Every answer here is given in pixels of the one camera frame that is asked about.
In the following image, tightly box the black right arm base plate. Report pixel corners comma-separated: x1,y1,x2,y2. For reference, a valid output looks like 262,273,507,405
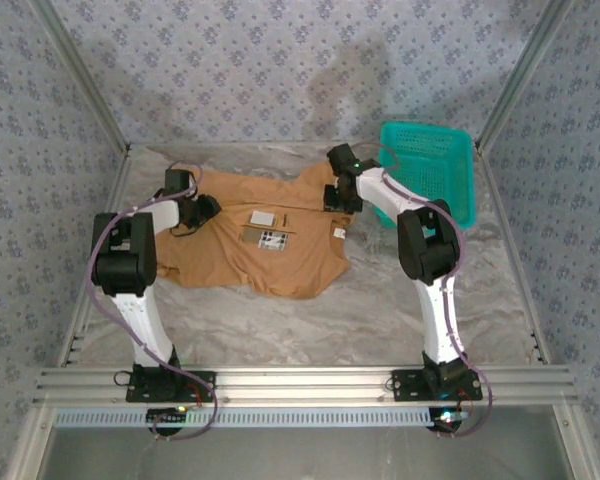
392,368,484,403

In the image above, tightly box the teal plastic basket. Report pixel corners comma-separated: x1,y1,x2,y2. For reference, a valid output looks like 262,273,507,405
377,121,478,231

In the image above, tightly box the aluminium table side rail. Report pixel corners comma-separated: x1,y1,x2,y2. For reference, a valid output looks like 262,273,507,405
4,147,134,480
477,147,599,480

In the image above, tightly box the tan t-shirt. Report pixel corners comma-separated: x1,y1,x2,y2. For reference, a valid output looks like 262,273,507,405
154,162,369,301

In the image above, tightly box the grey slotted cable duct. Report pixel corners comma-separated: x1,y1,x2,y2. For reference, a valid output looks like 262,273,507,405
52,405,434,429

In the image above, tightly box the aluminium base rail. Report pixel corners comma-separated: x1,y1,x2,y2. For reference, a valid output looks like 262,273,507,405
32,366,579,405

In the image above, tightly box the small black controller board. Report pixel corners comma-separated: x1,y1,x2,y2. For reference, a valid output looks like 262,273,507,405
147,407,189,436
429,407,469,435

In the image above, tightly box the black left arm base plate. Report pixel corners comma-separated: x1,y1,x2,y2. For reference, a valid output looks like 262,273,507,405
125,369,217,403

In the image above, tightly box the aluminium frame post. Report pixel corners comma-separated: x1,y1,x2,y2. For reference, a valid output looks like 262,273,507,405
29,0,134,156
474,0,579,151

